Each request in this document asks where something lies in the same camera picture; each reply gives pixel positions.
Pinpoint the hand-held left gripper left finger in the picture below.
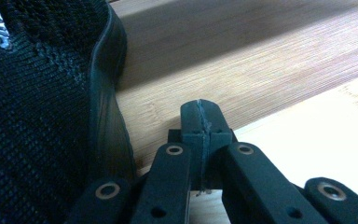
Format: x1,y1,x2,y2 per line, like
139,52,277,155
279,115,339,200
167,98,207,191

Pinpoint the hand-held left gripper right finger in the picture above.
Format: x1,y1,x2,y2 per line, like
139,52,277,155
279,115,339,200
201,98,235,191

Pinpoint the wooden shoe rack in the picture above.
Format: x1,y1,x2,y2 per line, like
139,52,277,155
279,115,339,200
108,0,358,175

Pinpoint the black knit shoe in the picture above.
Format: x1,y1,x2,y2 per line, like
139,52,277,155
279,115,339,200
0,0,138,224

